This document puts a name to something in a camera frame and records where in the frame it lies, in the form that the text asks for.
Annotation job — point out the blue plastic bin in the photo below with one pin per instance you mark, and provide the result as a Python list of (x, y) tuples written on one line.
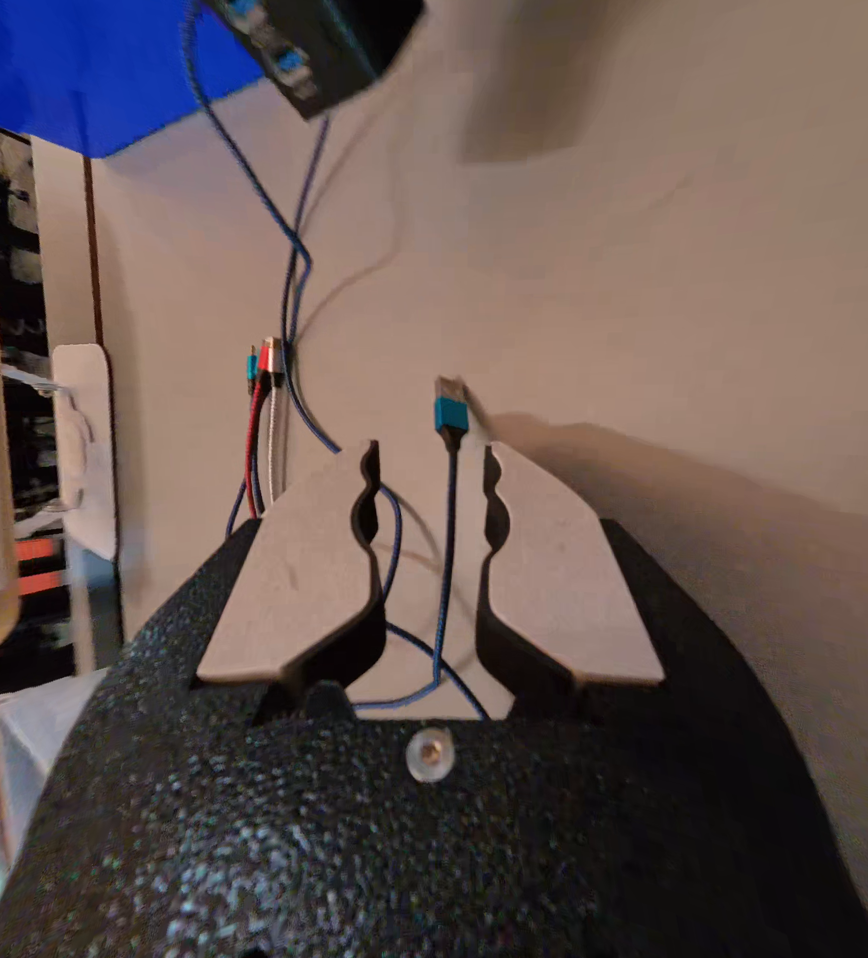
[(67, 67)]

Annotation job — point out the black USB hub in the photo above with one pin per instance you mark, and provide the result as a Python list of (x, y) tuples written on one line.
[(329, 52)]

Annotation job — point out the grey desk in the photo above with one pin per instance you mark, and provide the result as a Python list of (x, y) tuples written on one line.
[(628, 299)]

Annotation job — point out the instruction sheet on stand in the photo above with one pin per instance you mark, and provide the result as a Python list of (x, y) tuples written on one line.
[(86, 419)]

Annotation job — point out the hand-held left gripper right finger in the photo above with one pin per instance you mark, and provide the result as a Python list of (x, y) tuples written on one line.
[(569, 591)]

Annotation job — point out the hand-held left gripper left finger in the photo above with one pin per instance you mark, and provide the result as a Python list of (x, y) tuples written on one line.
[(292, 584)]

